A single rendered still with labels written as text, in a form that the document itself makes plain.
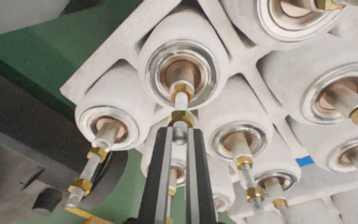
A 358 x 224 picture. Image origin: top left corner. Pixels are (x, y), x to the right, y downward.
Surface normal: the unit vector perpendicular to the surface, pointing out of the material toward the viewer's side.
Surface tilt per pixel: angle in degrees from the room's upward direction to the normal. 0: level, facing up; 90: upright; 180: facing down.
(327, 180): 90
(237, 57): 0
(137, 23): 0
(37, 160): 46
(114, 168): 73
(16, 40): 0
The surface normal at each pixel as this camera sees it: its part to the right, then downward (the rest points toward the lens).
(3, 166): -0.04, 0.59
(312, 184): -0.61, -0.65
